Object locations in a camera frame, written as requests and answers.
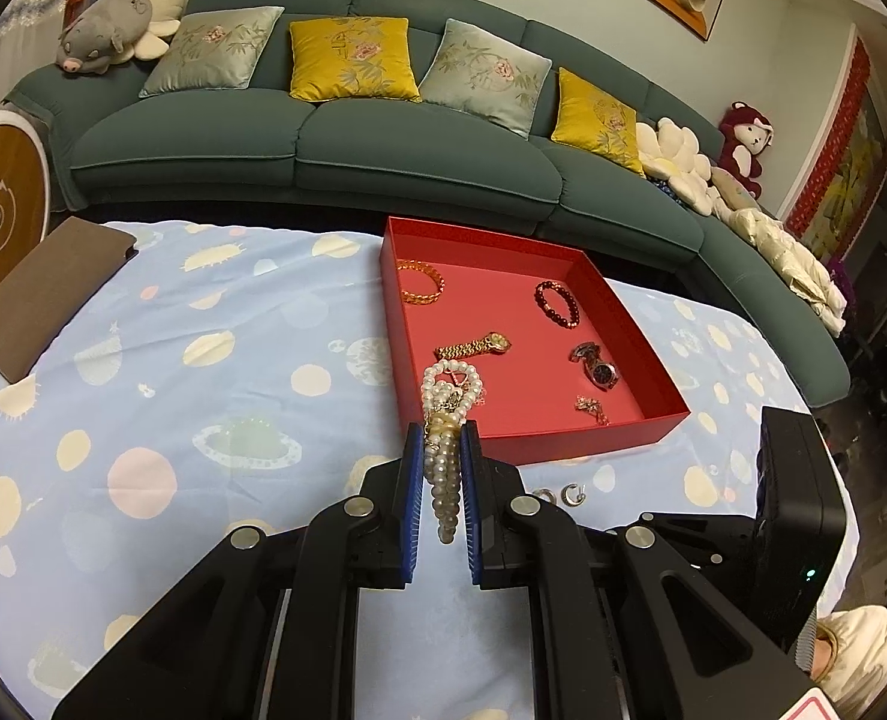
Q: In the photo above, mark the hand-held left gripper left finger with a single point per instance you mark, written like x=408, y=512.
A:
x=413, y=502

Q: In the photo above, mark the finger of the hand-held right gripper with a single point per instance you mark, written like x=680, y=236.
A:
x=705, y=536

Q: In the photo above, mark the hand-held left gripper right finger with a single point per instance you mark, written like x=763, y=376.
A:
x=469, y=502

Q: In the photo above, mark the gold wristwatch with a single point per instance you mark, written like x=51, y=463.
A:
x=497, y=343

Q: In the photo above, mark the silver wristwatch dark dial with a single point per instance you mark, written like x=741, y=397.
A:
x=603, y=373

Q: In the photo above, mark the red cardboard box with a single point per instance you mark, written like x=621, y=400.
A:
x=518, y=315

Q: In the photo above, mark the person's right forearm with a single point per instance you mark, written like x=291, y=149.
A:
x=870, y=652

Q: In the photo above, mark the silver hoop earring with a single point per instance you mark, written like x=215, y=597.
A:
x=572, y=496
x=544, y=496

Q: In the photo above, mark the small gold trinket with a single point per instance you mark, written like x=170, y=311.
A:
x=591, y=409

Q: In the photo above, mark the white card red border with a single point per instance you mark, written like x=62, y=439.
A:
x=810, y=710

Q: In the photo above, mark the blue planet print tablecloth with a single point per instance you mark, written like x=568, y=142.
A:
x=226, y=360

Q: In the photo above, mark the purple flowers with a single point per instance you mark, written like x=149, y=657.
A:
x=840, y=274

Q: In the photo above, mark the cream folded blanket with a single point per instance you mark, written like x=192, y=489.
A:
x=788, y=262

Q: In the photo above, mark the beige small pillow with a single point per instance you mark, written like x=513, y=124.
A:
x=732, y=191

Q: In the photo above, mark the teal fabric sofa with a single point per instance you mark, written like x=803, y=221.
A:
x=413, y=135

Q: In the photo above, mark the dark red monkey plush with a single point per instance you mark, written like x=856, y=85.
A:
x=747, y=142

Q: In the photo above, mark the white flower-shaped cushion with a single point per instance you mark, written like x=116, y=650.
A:
x=675, y=154

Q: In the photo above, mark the yellow embroidered cushion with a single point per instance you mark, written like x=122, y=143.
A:
x=353, y=56
x=597, y=116

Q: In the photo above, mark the brown notebook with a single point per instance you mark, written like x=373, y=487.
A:
x=46, y=292

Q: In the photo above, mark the grey embroidered cushion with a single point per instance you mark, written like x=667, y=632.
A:
x=214, y=49
x=488, y=75

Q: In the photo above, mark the white round wooden-disc device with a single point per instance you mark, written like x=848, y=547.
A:
x=1, y=195

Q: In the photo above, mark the grey pig plush toy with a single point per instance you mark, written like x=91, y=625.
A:
x=102, y=26

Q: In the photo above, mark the white sheer curtain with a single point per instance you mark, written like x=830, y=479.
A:
x=16, y=67

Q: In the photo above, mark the silver tinsel garland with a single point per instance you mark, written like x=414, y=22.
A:
x=31, y=4

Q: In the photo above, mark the red-fringed wall hanging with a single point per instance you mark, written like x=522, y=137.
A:
x=852, y=165

